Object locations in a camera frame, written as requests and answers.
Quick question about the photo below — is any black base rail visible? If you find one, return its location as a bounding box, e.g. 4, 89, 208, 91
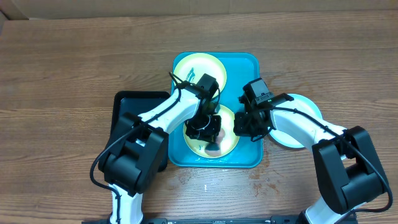
81, 214, 358, 224

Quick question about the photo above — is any black plastic tray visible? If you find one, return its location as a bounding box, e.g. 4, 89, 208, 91
109, 90, 172, 174

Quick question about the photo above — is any teal plastic tray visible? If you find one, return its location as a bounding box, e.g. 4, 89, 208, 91
168, 52, 263, 168

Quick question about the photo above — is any light blue plate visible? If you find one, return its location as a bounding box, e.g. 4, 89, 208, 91
269, 93, 323, 149

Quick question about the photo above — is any round sponge scrubber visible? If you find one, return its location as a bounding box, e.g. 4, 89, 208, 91
205, 129, 225, 157

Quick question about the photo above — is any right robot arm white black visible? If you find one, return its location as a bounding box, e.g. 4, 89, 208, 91
234, 93, 393, 223

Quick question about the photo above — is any yellow plate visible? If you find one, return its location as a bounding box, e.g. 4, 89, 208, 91
183, 105, 239, 159
173, 53, 227, 98

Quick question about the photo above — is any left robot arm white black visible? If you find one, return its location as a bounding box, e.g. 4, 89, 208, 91
91, 81, 221, 223

